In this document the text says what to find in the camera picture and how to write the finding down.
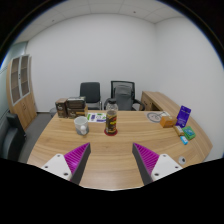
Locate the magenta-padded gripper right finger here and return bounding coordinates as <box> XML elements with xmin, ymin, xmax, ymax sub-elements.
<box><xmin>131</xmin><ymin>142</ymin><xmax>184</xmax><ymax>186</ymax></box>

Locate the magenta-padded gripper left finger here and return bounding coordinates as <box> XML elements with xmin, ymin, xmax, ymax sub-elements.
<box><xmin>41</xmin><ymin>142</ymin><xmax>92</xmax><ymax>186</ymax></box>

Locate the clear black-capped drink bottle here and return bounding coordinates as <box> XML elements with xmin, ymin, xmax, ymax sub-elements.
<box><xmin>104</xmin><ymin>98</ymin><xmax>119</xmax><ymax>135</ymax></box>

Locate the small white tape roll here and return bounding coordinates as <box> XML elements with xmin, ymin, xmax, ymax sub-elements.
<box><xmin>177</xmin><ymin>155</ymin><xmax>187</xmax><ymax>166</ymax></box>

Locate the small blue box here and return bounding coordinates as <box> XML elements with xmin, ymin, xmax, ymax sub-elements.
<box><xmin>179</xmin><ymin>135</ymin><xmax>189</xmax><ymax>146</ymax></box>

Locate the small tan box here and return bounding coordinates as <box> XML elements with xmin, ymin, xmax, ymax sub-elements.
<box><xmin>172</xmin><ymin>125</ymin><xmax>185</xmax><ymax>137</ymax></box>

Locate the green flat box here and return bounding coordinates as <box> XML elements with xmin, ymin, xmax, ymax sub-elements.
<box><xmin>181</xmin><ymin>125</ymin><xmax>197</xmax><ymax>141</ymax></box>

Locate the orange wooden box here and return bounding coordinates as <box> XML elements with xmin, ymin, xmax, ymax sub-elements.
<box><xmin>159</xmin><ymin>115</ymin><xmax>178</xmax><ymax>129</ymax></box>

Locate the white ceramic mug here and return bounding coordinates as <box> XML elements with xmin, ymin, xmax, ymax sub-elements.
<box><xmin>73</xmin><ymin>115</ymin><xmax>90</xmax><ymax>136</ymax></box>

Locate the purple standing card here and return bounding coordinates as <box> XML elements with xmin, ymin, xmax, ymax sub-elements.
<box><xmin>175</xmin><ymin>105</ymin><xmax>192</xmax><ymax>129</ymax></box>

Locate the black leather armchair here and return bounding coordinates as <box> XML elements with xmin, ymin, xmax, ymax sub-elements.
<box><xmin>0</xmin><ymin>112</ymin><xmax>27</xmax><ymax>161</ymax></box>

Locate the kraft cardboard box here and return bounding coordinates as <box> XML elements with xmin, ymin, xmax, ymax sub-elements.
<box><xmin>66</xmin><ymin>105</ymin><xmax>89</xmax><ymax>120</ymax></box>

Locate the flat dark brown box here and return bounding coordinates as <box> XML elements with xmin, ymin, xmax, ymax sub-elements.
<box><xmin>65</xmin><ymin>96</ymin><xmax>87</xmax><ymax>110</ymax></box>

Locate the wooden shelf cabinet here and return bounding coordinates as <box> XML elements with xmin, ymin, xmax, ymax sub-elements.
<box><xmin>5</xmin><ymin>54</ymin><xmax>38</xmax><ymax>129</ymax></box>

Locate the black mesh office chair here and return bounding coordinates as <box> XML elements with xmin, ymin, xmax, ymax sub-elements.
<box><xmin>103</xmin><ymin>80</ymin><xmax>146</xmax><ymax>112</ymax></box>

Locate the wooden side desk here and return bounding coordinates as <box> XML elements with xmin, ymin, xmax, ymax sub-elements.
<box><xmin>140</xmin><ymin>90</ymin><xmax>188</xmax><ymax>116</ymax></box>

